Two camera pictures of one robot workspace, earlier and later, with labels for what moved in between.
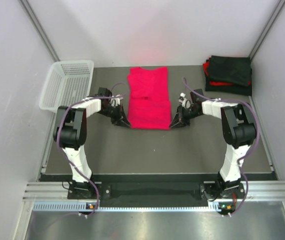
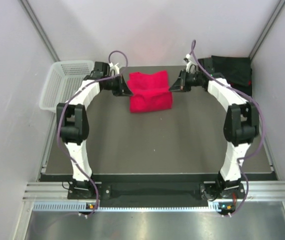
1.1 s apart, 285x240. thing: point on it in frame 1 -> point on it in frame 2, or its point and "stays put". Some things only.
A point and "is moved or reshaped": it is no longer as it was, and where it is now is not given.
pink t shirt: x=148 y=107 is moved or reshaped
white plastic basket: x=68 y=82 stays put
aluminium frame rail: x=253 y=191 stays put
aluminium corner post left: x=40 y=31 stays put
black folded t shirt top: x=235 y=69 stays put
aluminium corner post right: x=280 y=6 stays put
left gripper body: x=114 y=113 -> x=113 y=84
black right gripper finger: x=178 y=123 -> x=180 y=84
